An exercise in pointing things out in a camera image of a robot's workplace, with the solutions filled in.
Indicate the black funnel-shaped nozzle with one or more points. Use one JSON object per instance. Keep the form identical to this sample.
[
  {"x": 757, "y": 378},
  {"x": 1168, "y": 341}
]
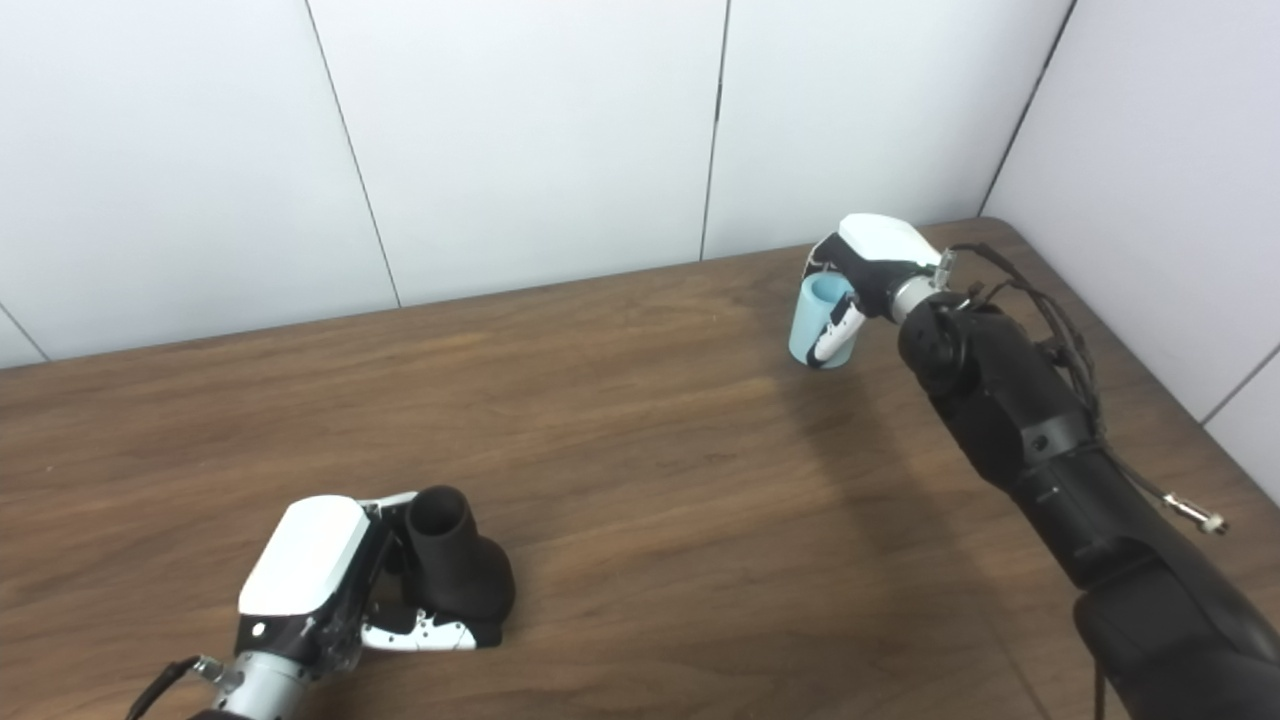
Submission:
[{"x": 455, "y": 570}]

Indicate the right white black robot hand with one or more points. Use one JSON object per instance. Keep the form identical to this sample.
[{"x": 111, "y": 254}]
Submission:
[{"x": 885, "y": 250}]

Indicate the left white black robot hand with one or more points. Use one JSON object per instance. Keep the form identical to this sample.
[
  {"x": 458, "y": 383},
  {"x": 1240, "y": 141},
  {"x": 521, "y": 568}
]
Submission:
[{"x": 305, "y": 560}]

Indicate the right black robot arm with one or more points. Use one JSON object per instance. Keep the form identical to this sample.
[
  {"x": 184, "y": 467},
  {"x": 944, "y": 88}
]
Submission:
[{"x": 1080, "y": 480}]

